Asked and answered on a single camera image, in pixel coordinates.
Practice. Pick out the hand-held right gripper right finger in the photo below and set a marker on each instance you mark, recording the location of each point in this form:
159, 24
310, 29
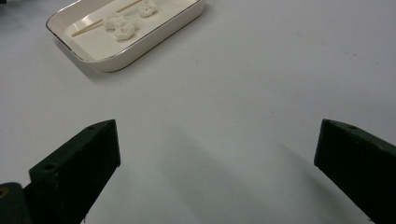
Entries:
358, 168

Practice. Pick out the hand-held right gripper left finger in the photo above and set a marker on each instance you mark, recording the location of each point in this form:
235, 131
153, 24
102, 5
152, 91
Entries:
77, 168

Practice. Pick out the white rectangular tray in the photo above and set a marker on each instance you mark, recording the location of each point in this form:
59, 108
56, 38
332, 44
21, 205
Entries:
149, 46

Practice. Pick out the thin wooden skewer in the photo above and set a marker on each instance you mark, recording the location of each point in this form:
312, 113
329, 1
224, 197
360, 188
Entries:
90, 27

